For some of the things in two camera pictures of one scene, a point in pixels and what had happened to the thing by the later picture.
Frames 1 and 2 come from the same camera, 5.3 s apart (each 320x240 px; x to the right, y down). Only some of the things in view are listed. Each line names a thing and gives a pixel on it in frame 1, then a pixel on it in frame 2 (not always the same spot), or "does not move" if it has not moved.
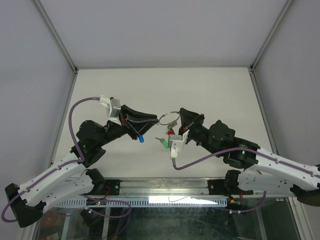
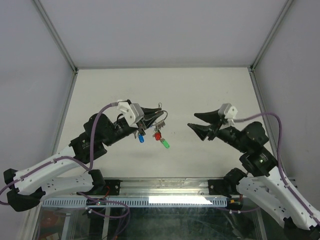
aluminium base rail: x=164 y=186 does not move
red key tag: x=171 y=132 -> x=157 y=136
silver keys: x=172 y=124 -> x=158 y=126
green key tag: x=165 y=143 does not move
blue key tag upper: x=141 y=139 does not move
